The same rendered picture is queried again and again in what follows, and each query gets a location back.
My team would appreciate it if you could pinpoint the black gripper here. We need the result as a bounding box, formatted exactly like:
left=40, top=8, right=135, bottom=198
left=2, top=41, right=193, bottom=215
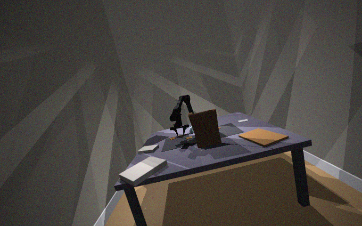
left=170, top=120, right=189, bottom=136

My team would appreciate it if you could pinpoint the white flat rectangular slab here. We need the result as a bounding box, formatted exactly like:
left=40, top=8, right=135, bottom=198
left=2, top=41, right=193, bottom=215
left=119, top=157, right=167, bottom=186

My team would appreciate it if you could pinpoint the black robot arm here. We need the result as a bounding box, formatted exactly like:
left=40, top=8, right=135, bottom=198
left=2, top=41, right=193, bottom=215
left=170, top=95, right=194, bottom=121

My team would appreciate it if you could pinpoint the tan wooden board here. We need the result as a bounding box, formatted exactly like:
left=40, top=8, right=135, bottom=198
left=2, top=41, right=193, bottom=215
left=238, top=129, right=288, bottom=147

